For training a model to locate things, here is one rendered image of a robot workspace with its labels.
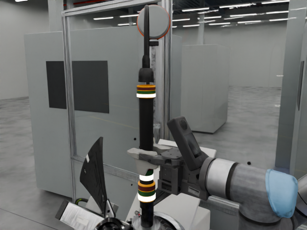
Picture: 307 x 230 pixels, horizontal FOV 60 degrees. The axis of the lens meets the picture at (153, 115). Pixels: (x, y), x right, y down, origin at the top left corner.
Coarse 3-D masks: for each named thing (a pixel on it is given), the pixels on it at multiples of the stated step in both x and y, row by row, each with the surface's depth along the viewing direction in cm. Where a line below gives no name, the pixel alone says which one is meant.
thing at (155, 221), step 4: (136, 220) 69; (140, 220) 69; (156, 220) 69; (136, 224) 68; (140, 224) 68; (156, 224) 68; (132, 228) 67; (136, 228) 66; (140, 228) 66; (144, 228) 66; (148, 228) 66; (152, 228) 66; (156, 228) 66
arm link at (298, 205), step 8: (304, 176) 54; (304, 184) 53; (304, 192) 52; (296, 200) 54; (304, 200) 52; (296, 208) 54; (304, 208) 53; (296, 216) 54; (304, 216) 54; (296, 224) 55
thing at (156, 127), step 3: (153, 123) 131; (156, 123) 131; (153, 126) 125; (156, 126) 125; (159, 126) 125; (153, 129) 122; (156, 129) 122; (159, 129) 122; (153, 132) 123; (156, 132) 123; (159, 132) 123; (156, 135) 123; (159, 135) 123; (156, 138) 123; (159, 138) 123; (156, 141) 124
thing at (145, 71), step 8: (144, 56) 60; (144, 64) 60; (144, 72) 59; (152, 72) 60; (144, 80) 59; (152, 80) 60; (144, 208) 65; (152, 208) 66; (144, 216) 66; (152, 216) 66; (144, 224) 66; (152, 224) 67
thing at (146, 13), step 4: (144, 8) 60; (148, 8) 63; (144, 12) 60; (148, 12) 64; (144, 16) 59; (148, 16) 65; (144, 20) 59; (148, 20) 66; (144, 24) 59; (148, 24) 66; (144, 28) 59; (148, 28) 66; (144, 32) 59; (148, 32) 67; (144, 36) 59; (148, 36) 67; (144, 40) 59; (148, 40) 67; (144, 44) 59; (148, 44) 68; (144, 48) 60; (148, 48) 68; (144, 52) 60; (148, 52) 68
